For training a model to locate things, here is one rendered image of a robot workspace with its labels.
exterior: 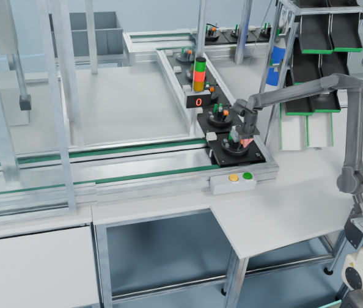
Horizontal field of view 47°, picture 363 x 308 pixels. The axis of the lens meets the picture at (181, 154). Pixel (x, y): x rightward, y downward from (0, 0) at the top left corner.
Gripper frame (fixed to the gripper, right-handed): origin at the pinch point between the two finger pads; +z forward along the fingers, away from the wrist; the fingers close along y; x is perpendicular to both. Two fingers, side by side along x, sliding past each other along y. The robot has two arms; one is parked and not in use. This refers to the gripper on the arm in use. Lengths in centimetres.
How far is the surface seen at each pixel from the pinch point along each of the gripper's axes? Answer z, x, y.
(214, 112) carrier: 7.2, -39.4, 2.0
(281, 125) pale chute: -4.6, -6.9, -21.6
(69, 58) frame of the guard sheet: -38, -24, 77
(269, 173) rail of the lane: 13.4, 7.8, -12.9
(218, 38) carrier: 9, -139, -33
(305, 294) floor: 105, 25, -50
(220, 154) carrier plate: 9.0, -5.3, 9.3
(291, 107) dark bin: -15.2, -7.0, -24.2
